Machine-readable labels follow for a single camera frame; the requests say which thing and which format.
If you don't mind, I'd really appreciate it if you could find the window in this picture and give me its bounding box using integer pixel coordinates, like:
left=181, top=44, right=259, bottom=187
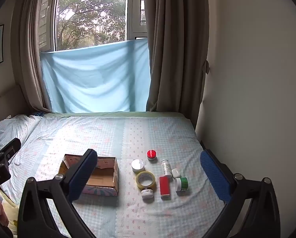
left=39, top=0, right=148, bottom=52

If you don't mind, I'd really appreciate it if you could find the clear yellowish tape roll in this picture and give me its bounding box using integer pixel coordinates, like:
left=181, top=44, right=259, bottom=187
left=136, top=171, right=156, bottom=189

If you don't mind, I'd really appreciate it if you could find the green under sheet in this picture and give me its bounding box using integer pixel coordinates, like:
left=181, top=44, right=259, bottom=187
left=43, top=111, right=188, bottom=118

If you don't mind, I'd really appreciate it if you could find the beige padded headboard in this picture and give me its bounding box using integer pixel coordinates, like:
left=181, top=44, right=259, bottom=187
left=0, top=84, right=52, bottom=134

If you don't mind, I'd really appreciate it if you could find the white round jar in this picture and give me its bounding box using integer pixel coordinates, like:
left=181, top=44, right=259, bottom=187
left=131, top=159, right=145, bottom=173

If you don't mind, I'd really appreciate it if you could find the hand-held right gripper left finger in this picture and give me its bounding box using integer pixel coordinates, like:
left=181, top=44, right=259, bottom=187
left=18, top=149, right=98, bottom=238

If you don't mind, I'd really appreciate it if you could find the green and white jar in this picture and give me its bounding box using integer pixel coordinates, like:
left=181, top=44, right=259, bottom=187
left=175, top=177, right=189, bottom=192

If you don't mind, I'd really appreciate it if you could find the light blue hanging cloth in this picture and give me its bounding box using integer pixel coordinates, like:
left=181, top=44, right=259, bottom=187
left=40, top=38, right=151, bottom=114

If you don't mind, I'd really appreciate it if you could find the white floral pillow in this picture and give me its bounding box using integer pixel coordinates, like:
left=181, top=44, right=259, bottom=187
left=0, top=114, right=42, bottom=159

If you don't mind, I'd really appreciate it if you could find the pale yellow printed cloth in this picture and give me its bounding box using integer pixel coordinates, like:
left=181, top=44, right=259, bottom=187
left=0, top=190, right=18, bottom=236

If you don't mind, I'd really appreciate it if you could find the brown curtain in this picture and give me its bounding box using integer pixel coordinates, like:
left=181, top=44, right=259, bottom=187
left=11, top=0, right=62, bottom=113
left=143, top=0, right=210, bottom=129

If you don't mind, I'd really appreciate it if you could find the red rectangular box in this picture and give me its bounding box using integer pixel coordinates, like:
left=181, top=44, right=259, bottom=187
left=159, top=176, right=171, bottom=199

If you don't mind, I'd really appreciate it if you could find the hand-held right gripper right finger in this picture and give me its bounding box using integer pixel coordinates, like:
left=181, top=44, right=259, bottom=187
left=200, top=149, right=281, bottom=238

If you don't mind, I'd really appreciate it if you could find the small white dark-lidded jar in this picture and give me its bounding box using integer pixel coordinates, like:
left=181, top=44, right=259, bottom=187
left=141, top=188, right=154, bottom=200

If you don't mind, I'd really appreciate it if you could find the white pill bottle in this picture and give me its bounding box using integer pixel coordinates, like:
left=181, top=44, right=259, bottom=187
left=161, top=159, right=173, bottom=178

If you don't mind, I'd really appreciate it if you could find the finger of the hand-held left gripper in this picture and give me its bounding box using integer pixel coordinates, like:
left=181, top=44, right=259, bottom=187
left=0, top=138, right=22, bottom=165

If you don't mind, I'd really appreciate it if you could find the cardboard box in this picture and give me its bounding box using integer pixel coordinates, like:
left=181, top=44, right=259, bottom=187
left=58, top=154, right=119, bottom=196

